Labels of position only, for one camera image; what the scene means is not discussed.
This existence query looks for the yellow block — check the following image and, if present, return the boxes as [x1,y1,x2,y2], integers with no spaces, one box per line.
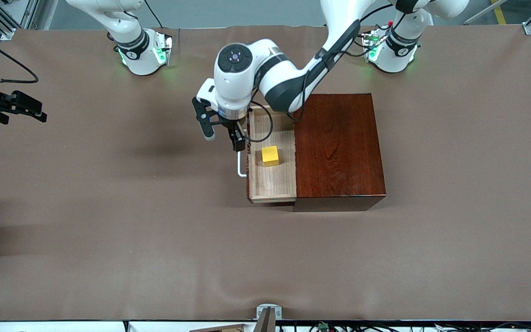
[261,146,280,167]

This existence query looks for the light wood drawer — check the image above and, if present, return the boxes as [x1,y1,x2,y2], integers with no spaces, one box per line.
[237,105,298,205]

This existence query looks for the dark brown wooden cabinet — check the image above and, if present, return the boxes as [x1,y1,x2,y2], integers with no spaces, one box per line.
[292,93,387,213]

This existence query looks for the brown table cover mat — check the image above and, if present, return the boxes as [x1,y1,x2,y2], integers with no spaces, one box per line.
[0,25,531,322]

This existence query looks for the light wooden board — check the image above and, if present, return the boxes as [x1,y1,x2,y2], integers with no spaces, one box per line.
[188,324,248,332]

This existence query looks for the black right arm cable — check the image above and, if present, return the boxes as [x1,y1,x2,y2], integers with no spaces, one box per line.
[0,31,40,85]

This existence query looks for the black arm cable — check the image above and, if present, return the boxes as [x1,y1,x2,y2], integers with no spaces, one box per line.
[245,4,402,143]
[0,31,40,85]

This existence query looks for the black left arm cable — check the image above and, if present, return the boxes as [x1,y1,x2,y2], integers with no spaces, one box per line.
[245,4,402,143]

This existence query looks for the metal bracket with beam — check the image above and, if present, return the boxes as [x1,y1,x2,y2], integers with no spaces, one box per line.
[254,304,283,332]

